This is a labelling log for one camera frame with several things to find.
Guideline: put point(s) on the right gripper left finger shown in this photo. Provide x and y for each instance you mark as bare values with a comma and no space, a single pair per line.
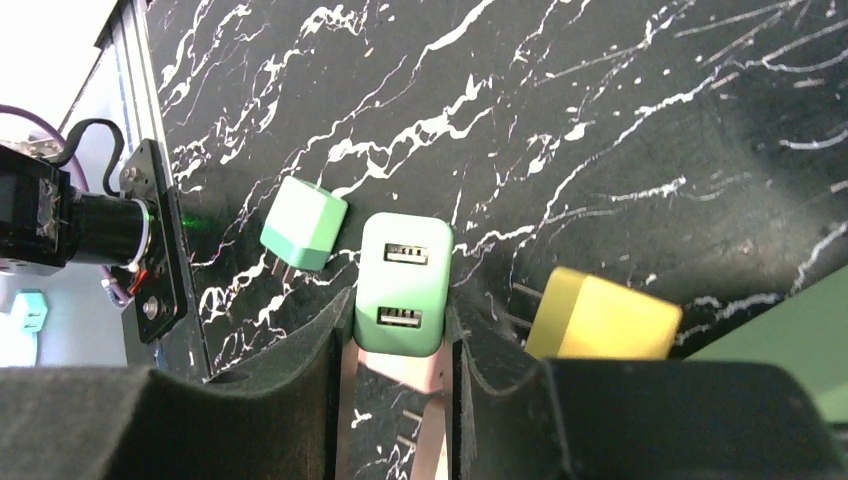
282,414

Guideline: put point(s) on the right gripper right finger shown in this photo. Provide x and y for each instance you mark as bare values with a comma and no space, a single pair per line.
511,416

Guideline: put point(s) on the pink plug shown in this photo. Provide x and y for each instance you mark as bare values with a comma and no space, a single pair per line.
424,375

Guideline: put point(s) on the yellow plug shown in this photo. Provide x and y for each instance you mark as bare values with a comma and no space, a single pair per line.
585,316

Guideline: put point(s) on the green plug adapter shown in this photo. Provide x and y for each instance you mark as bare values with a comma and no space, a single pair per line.
303,224
403,284

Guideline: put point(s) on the green power strip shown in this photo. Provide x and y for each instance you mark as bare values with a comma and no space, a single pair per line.
805,335

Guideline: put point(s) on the black motor on base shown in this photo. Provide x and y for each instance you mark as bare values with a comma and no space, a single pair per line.
47,223

